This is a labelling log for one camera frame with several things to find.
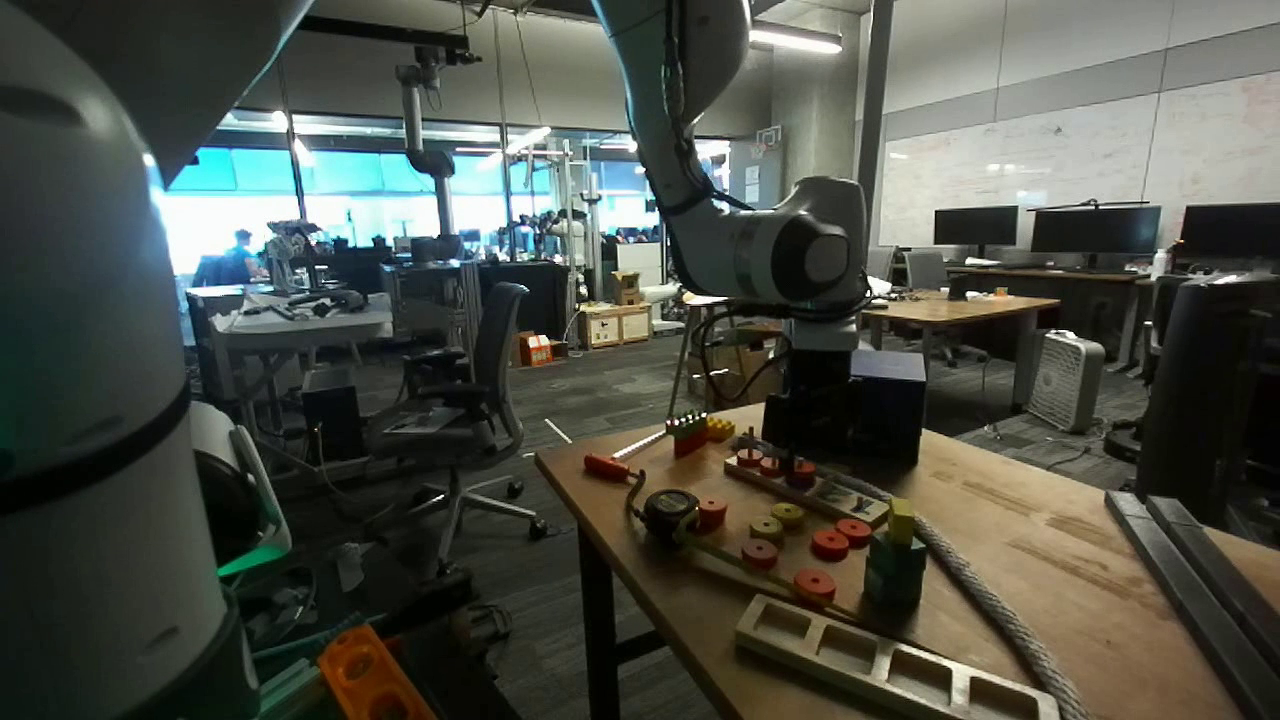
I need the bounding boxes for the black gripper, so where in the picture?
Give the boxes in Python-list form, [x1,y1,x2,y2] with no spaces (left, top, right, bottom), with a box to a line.
[765,349,858,477]

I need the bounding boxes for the large white robot base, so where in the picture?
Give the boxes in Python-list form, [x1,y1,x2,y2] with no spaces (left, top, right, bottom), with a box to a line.
[0,0,319,720]

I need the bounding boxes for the wooden peg board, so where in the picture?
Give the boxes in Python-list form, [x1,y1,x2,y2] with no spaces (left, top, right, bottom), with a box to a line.
[720,445,895,530]

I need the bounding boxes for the blue cardboard box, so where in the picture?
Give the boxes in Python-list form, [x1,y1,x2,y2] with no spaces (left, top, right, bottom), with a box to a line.
[849,346,930,474]

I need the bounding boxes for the yellow and green toy bricks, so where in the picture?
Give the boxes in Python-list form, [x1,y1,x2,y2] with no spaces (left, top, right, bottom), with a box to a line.
[662,409,738,464]

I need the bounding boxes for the thin wooden stick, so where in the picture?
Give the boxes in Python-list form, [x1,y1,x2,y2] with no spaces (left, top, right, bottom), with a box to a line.
[687,539,873,627]

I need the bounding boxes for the black tape measure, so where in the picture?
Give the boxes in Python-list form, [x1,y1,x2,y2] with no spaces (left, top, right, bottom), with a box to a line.
[640,485,704,552]

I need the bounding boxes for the wooden office desk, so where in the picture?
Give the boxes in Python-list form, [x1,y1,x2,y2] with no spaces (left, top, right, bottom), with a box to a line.
[858,290,1064,372]

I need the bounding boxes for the white wooden slotted tray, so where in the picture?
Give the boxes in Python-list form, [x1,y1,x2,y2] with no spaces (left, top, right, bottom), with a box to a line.
[730,588,1064,720]

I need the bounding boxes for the cardboard box stack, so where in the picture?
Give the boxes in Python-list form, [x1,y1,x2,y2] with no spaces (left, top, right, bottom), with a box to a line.
[571,297,661,356]

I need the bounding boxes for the black computer monitor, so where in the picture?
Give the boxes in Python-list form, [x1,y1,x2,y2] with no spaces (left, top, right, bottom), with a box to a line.
[1174,201,1280,266]
[1027,203,1163,262]
[926,203,1025,252]

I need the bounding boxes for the grey mesh office chair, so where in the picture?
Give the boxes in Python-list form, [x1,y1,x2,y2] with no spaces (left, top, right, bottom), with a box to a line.
[374,276,552,568]

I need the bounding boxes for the grey structural pillar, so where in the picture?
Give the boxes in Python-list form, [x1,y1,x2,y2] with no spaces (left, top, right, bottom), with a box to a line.
[853,0,900,247]

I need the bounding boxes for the dark grey tall chair back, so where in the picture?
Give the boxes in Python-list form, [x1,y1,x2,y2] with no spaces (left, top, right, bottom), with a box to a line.
[1137,269,1280,530]

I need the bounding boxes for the long black bar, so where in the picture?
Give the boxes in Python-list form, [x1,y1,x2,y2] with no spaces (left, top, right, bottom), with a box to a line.
[1101,489,1270,720]

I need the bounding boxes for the ceiling strip light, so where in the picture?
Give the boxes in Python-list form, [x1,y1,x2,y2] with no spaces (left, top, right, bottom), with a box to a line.
[743,24,849,62]

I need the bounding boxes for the flat black strip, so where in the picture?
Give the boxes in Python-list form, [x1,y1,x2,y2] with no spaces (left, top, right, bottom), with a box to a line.
[1145,489,1280,673]

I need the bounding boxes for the white work table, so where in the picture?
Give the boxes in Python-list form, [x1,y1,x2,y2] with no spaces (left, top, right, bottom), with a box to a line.
[203,294,399,431]

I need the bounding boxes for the red handled screwdriver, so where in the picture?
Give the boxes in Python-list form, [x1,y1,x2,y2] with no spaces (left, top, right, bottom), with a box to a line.
[579,424,671,489]

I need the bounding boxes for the grey flexible hose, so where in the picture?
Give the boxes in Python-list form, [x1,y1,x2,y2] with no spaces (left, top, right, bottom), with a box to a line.
[821,464,1094,720]

